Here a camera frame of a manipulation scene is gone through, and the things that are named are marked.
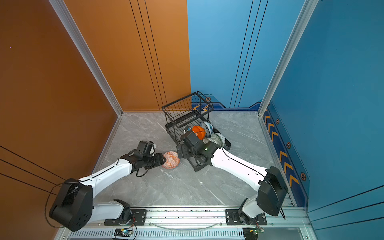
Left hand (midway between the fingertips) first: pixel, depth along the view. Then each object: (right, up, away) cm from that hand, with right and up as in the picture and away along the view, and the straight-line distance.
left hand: (163, 159), depth 88 cm
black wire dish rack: (+15, +21, -7) cm, 27 cm away
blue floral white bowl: (+27, +18, +9) cm, 34 cm away
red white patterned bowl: (+5, -1, +4) cm, 6 cm away
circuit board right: (+46, -31, -18) cm, 58 cm away
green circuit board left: (-16, -31, -17) cm, 39 cm away
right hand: (+13, +8, -9) cm, 18 cm away
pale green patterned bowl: (+33, +11, +11) cm, 37 cm away
